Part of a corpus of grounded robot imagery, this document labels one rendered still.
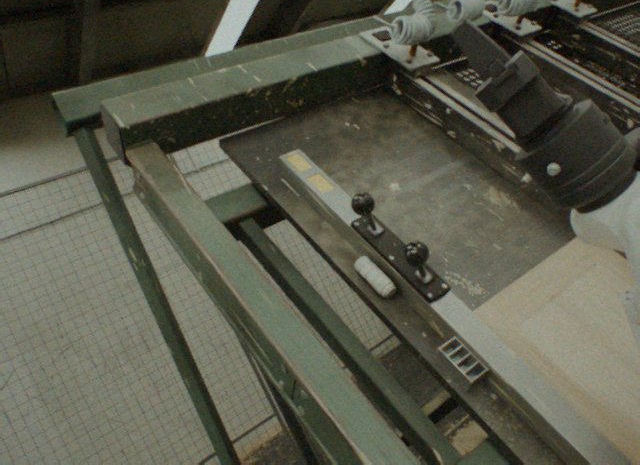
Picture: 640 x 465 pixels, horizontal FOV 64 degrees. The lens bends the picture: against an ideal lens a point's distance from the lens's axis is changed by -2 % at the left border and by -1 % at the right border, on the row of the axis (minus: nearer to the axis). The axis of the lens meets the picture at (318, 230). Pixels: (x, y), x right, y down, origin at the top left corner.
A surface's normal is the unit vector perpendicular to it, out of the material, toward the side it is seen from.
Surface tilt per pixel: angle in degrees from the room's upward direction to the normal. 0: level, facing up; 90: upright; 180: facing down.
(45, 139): 90
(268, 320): 58
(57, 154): 90
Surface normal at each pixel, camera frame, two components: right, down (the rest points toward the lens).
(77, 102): 0.43, -0.24
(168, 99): 0.12, -0.68
